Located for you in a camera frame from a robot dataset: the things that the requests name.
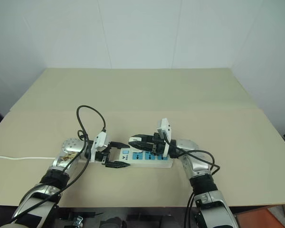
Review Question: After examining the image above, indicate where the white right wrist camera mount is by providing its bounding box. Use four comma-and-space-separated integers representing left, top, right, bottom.
156, 118, 174, 158

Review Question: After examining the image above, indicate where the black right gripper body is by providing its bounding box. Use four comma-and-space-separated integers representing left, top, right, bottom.
151, 132, 168, 155

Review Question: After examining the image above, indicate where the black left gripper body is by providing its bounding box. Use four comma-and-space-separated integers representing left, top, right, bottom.
94, 147, 113, 167

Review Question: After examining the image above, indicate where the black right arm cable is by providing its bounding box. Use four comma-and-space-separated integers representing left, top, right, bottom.
163, 136, 221, 228

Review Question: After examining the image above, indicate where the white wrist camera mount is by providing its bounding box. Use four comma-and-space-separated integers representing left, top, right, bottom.
156, 118, 174, 158
89, 132, 110, 162

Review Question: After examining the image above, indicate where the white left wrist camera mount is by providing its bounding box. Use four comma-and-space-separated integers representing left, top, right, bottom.
89, 132, 110, 162

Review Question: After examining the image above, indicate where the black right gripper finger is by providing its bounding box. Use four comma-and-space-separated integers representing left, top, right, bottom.
127, 140, 155, 151
129, 133, 155, 143

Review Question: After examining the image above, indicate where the white power strip cord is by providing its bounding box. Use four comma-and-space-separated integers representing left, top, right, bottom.
0, 155, 57, 160

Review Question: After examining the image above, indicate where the orange object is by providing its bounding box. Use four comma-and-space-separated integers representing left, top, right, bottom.
234, 203, 285, 228

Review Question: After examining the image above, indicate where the white blue power strip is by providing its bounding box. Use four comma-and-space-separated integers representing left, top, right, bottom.
77, 146, 173, 168

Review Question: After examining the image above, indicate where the dark rounded shape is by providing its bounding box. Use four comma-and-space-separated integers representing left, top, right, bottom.
99, 217, 127, 228

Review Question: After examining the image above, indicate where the silver metal clamp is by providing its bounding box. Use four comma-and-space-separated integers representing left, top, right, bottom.
72, 215, 85, 228

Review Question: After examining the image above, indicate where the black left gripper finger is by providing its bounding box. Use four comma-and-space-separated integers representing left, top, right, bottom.
104, 159, 132, 170
108, 141, 129, 150

